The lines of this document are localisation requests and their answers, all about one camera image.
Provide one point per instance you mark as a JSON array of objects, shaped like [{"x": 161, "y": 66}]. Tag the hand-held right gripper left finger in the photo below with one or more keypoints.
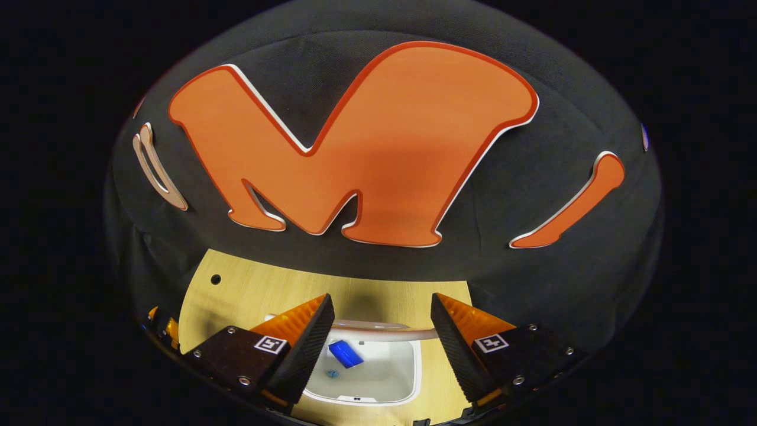
[{"x": 304, "y": 355}]

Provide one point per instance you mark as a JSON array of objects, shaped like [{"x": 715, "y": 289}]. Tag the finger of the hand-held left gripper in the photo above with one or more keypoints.
[{"x": 171, "y": 328}]

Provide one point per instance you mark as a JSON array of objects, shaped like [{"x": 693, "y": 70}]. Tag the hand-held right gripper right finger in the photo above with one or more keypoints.
[{"x": 458, "y": 355}]

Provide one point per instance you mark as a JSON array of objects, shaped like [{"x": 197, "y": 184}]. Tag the silver blue pop can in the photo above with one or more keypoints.
[{"x": 346, "y": 354}]

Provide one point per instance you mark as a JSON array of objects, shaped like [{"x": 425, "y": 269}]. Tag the white desktop garbage bin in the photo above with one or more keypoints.
[{"x": 387, "y": 370}]

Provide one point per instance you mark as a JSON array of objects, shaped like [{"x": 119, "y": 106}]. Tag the wooden desktop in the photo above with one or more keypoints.
[{"x": 266, "y": 284}]

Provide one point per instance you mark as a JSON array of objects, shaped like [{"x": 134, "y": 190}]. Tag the black backdrop cloth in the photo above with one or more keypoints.
[{"x": 295, "y": 53}]

